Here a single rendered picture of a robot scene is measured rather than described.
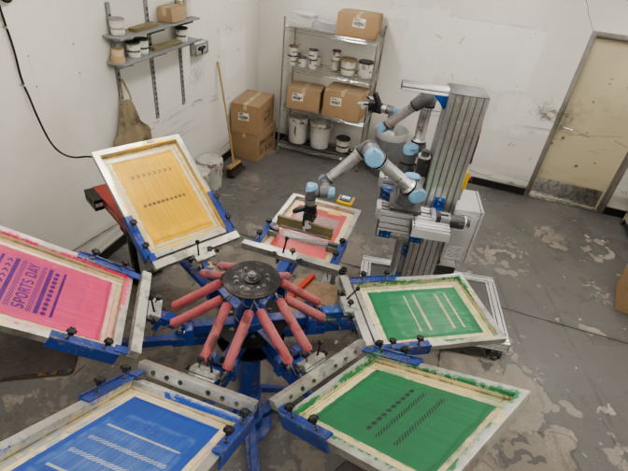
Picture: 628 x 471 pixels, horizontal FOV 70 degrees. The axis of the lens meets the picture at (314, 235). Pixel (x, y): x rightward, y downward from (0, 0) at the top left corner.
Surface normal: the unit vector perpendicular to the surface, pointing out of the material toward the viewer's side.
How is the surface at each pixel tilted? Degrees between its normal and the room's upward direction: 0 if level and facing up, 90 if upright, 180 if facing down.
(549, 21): 90
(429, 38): 90
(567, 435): 0
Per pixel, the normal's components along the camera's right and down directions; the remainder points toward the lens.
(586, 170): -0.32, 0.52
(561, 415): 0.10, -0.81
